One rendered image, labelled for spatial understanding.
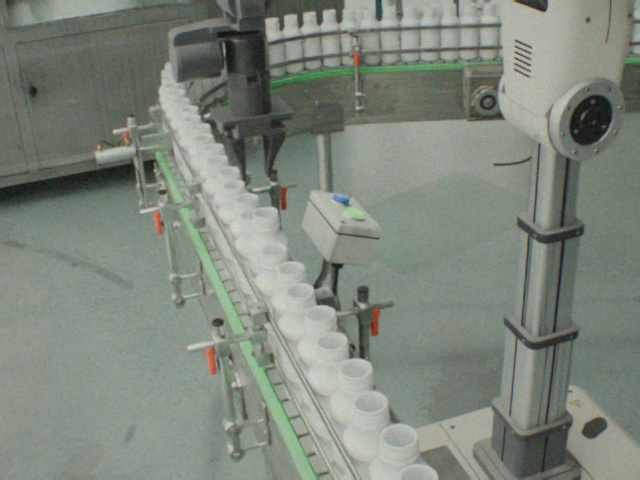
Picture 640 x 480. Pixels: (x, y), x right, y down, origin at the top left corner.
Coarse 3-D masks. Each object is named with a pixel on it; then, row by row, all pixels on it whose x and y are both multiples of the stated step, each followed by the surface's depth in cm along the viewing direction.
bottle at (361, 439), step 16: (368, 400) 87; (384, 400) 86; (352, 416) 86; (368, 416) 84; (384, 416) 85; (352, 432) 86; (368, 432) 85; (352, 448) 86; (368, 448) 85; (368, 464) 86
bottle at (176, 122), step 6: (174, 102) 175; (180, 102) 177; (186, 102) 175; (174, 108) 175; (180, 108) 174; (174, 114) 176; (174, 120) 176; (180, 120) 175; (174, 126) 175; (180, 126) 175; (174, 132) 176; (174, 144) 178; (174, 150) 179; (180, 156) 178; (180, 162) 179
